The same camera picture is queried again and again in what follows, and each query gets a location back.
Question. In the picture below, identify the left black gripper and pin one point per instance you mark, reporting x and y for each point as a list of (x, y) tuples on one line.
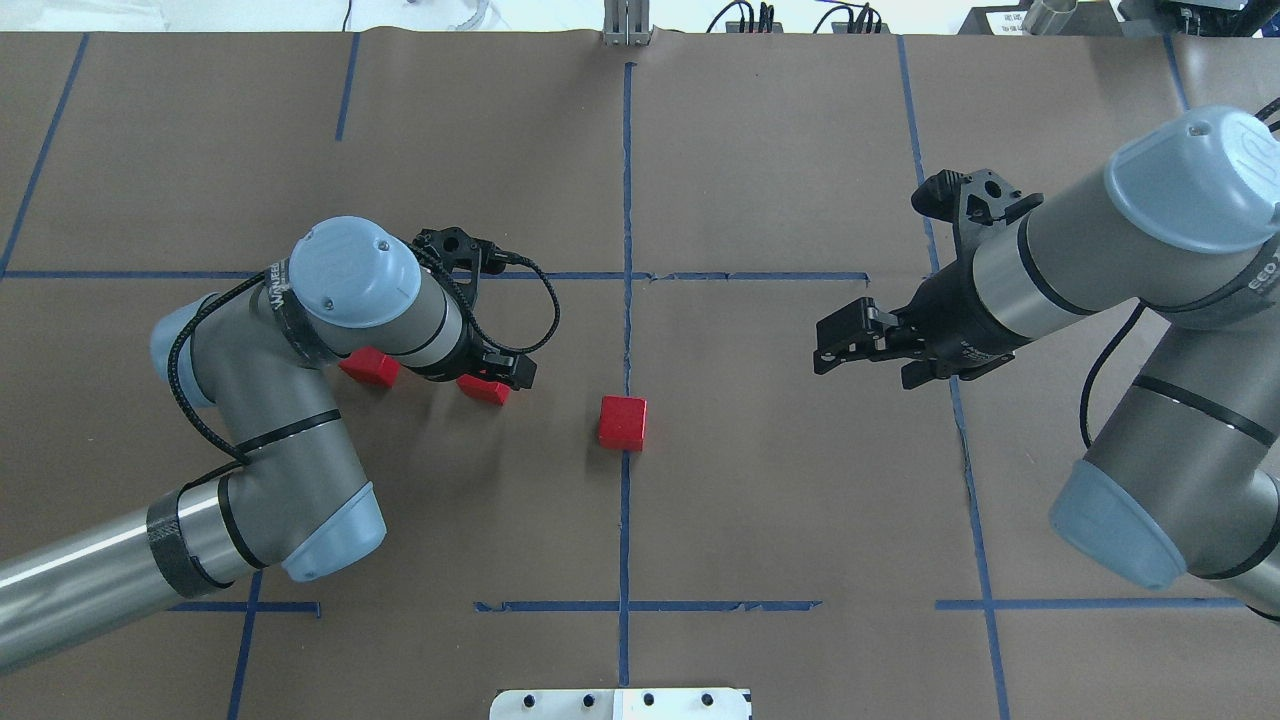
[(497, 365)]

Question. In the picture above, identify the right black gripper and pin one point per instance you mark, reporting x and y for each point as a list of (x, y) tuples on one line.
[(951, 318)]

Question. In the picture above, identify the red block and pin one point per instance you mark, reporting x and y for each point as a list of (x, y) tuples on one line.
[(370, 366), (622, 423), (482, 390)]

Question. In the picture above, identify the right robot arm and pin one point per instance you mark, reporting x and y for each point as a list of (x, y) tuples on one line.
[(1182, 221)]

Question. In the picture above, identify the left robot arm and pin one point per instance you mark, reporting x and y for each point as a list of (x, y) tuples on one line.
[(246, 367)]

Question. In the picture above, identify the metal cup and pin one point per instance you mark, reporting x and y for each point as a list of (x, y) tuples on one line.
[(1048, 17)]

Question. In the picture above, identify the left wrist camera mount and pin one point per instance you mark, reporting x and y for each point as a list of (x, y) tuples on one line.
[(454, 256)]

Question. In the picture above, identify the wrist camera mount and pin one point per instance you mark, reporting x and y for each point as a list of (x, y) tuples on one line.
[(977, 205), (454, 256)]

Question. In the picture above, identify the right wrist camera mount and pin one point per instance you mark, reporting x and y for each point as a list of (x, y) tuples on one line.
[(977, 205)]

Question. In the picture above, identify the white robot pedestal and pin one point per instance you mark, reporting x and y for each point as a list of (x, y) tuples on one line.
[(623, 703)]

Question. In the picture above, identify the aluminium frame post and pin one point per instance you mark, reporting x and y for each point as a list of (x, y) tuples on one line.
[(627, 23)]

